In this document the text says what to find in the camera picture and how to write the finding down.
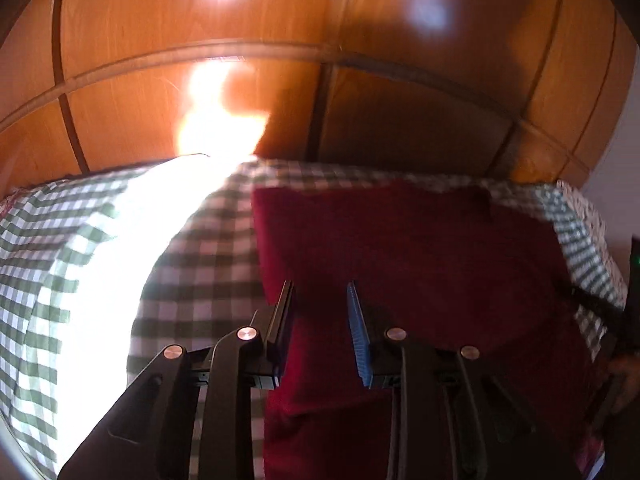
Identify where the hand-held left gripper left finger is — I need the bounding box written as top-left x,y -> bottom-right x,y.
57,280 -> 296,480

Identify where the wooden panelled headboard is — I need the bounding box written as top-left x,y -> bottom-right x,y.
0,0 -> 640,193

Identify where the dark red knit sweater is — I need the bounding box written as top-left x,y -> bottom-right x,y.
250,182 -> 608,480

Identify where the green checked blanket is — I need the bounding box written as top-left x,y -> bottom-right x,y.
0,157 -> 628,480

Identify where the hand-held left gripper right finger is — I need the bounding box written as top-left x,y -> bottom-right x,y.
346,281 -> 583,480

